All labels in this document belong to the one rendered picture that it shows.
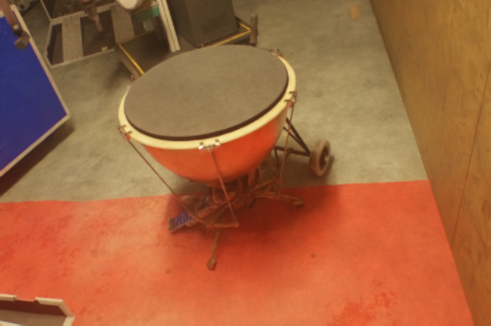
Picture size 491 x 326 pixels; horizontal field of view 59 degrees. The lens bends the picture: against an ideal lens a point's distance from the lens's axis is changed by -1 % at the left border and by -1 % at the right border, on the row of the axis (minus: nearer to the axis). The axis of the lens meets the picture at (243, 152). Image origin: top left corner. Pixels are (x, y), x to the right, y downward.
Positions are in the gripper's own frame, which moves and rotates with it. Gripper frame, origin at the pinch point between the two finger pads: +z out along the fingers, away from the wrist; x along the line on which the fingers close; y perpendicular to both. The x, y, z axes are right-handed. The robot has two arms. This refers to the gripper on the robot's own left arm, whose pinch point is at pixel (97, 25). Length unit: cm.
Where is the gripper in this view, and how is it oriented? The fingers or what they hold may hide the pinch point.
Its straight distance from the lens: 306.9
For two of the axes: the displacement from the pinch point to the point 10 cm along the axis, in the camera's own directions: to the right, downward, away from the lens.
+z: 1.7, 7.5, 6.3
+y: -8.6, 4.2, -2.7
